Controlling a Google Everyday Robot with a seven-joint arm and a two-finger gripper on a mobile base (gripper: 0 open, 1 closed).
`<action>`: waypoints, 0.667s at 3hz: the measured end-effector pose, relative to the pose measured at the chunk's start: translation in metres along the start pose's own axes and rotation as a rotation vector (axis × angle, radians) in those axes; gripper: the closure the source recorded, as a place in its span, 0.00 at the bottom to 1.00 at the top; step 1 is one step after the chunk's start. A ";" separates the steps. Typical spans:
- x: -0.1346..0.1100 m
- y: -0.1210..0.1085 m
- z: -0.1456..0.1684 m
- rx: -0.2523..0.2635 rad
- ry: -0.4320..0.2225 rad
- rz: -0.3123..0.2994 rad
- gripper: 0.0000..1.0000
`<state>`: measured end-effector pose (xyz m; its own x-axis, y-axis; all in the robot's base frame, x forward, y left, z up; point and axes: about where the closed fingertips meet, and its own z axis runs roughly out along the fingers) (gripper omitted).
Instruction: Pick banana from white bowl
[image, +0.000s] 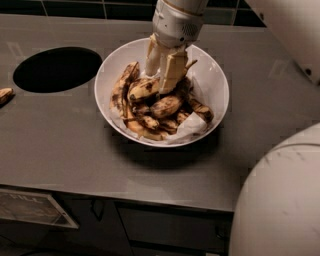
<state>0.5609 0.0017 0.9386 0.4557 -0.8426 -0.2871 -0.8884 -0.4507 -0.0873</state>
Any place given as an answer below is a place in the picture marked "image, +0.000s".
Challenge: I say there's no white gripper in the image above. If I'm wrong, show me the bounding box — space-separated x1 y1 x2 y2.
145 0 204 94

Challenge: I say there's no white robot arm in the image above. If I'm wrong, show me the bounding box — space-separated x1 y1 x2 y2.
146 0 320 256

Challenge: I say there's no dark brown centre banana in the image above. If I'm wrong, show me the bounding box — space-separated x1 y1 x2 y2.
150 95 183 119

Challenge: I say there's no white round bowl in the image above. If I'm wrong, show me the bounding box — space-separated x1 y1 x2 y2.
94 38 229 148

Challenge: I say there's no middle left brown banana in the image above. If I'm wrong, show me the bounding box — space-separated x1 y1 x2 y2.
131 103 159 130

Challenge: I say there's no small right spotted banana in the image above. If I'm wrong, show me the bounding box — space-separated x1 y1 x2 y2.
188 96 214 123

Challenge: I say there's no left long spotted banana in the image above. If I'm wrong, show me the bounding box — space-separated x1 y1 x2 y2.
109 61 140 119

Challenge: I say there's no small bottom centre banana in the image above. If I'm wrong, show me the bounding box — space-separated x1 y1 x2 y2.
159 110 190 134

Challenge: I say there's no white paper bowl liner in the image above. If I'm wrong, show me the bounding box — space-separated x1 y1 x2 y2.
108 58 211 145

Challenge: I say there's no bottom yellow banana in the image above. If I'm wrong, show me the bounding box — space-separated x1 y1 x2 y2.
125 107 168 141

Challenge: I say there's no dark cabinet door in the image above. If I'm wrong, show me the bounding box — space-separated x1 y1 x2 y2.
0 193 132 256

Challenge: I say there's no framed label sign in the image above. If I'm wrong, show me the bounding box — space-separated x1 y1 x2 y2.
0 189 79 229

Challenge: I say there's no dark drawer with handle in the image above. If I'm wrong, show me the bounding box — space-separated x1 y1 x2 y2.
116 202 233 256

